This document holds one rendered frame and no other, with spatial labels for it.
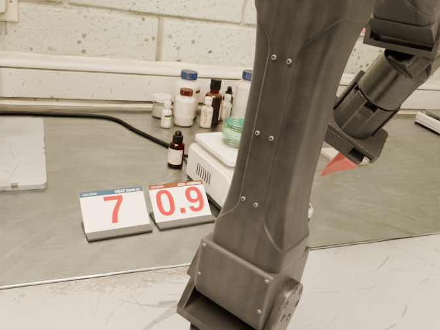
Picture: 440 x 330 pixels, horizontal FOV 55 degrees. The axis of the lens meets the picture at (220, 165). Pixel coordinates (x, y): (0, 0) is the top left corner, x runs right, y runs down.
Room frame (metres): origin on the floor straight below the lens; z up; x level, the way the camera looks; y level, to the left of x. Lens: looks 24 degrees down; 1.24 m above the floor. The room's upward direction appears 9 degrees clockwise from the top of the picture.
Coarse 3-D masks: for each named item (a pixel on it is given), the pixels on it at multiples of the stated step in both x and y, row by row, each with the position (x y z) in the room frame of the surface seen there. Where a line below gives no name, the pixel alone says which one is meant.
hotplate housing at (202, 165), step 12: (192, 144) 0.68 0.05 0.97; (192, 156) 0.67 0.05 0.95; (204, 156) 0.65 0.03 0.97; (192, 168) 0.67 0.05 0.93; (204, 168) 0.64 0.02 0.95; (216, 168) 0.61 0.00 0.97; (228, 168) 0.61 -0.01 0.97; (192, 180) 0.67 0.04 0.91; (204, 180) 0.63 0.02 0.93; (216, 180) 0.60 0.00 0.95; (228, 180) 0.58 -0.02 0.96; (216, 192) 0.60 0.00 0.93; (216, 204) 0.60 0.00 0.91
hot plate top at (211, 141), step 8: (200, 136) 0.68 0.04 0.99; (208, 136) 0.69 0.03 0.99; (216, 136) 0.69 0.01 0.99; (200, 144) 0.67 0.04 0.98; (208, 144) 0.65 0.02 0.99; (216, 144) 0.66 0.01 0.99; (216, 152) 0.62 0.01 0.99; (224, 152) 0.63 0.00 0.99; (232, 152) 0.63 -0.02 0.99; (224, 160) 0.60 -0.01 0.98; (232, 160) 0.60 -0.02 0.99
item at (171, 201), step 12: (156, 192) 0.56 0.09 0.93; (168, 192) 0.57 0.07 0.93; (180, 192) 0.58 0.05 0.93; (192, 192) 0.59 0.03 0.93; (156, 204) 0.55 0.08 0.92; (168, 204) 0.55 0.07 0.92; (180, 204) 0.56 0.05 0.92; (192, 204) 0.57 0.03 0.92; (204, 204) 0.58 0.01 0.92; (168, 216) 0.54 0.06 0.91
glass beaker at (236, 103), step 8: (232, 96) 0.69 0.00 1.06; (240, 96) 0.70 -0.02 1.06; (232, 104) 0.65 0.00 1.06; (240, 104) 0.64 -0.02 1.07; (224, 112) 0.67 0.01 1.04; (232, 112) 0.65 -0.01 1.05; (240, 112) 0.64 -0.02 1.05; (224, 120) 0.66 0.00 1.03; (232, 120) 0.64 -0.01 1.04; (240, 120) 0.64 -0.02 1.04; (224, 128) 0.66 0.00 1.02; (232, 128) 0.64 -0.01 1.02; (240, 128) 0.64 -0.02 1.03; (224, 136) 0.65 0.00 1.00; (232, 136) 0.64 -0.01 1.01; (224, 144) 0.65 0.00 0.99; (232, 144) 0.64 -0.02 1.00
